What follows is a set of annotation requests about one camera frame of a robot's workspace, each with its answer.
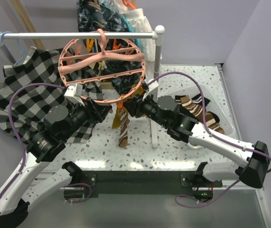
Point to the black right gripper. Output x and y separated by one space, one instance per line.
134 107

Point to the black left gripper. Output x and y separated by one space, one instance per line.
97 112

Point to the yellow sock with pattern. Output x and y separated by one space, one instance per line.
138 91

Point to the brown striped sock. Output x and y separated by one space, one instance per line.
197 111
124 121

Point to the pink round clip hanger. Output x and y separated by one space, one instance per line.
101 58

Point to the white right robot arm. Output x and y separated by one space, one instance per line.
248 163

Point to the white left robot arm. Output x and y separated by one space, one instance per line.
17 197

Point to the orange plastic hanger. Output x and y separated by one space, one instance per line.
130 4

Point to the black white checkered shirt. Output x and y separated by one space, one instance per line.
31 105

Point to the white garment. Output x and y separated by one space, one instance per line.
141 24

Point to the dark blue patterned garment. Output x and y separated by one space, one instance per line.
89 19

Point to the teal garment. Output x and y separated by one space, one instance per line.
118 7

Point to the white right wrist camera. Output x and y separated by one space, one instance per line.
149 86

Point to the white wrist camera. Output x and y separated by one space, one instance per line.
149 86
73 93

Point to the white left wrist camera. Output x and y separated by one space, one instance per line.
73 93

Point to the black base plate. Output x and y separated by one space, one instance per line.
138 183

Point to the wooden frame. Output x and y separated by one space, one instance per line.
23 15

